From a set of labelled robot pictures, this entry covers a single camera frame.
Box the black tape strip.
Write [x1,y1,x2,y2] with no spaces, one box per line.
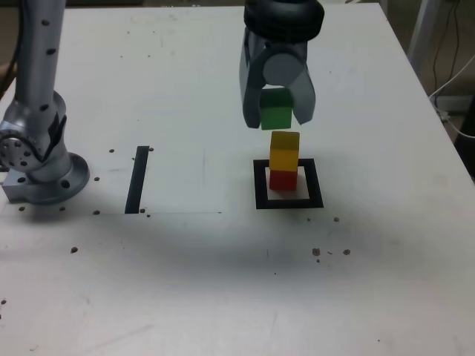
[124,145,149,215]

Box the black tape square outline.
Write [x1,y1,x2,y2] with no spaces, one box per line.
[252,158,324,210]

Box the yellow cube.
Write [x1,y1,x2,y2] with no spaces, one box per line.
[269,131,301,172]

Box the white cable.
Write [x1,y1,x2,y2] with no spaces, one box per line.
[428,54,475,139]

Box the thin black cable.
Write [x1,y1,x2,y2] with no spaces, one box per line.
[432,0,461,96]

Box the green cube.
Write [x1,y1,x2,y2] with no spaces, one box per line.
[259,88,294,131]

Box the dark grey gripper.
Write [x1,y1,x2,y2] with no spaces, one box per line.
[238,29,317,130]

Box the red cube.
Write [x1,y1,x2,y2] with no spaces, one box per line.
[269,168,298,192]

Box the white metal frame leg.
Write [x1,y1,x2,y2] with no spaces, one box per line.
[407,0,437,71]

